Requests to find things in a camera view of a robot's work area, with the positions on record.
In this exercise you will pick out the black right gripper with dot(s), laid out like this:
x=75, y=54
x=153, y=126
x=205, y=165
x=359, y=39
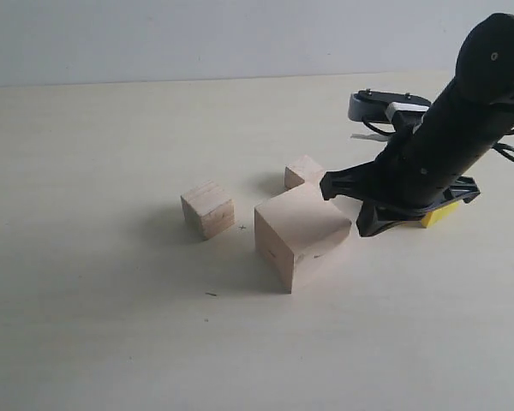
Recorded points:
x=420, y=169

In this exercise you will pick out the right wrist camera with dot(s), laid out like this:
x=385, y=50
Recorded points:
x=380, y=107

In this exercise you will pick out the large wooden cube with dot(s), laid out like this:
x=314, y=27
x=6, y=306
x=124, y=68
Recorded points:
x=299, y=235

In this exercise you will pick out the yellow cube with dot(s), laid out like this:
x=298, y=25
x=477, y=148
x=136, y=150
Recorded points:
x=432, y=217

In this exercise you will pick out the medium wooden cube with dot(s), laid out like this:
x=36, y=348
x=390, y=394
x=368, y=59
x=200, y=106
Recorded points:
x=208, y=209

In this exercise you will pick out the small wooden cube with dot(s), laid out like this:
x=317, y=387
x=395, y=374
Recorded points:
x=302, y=170

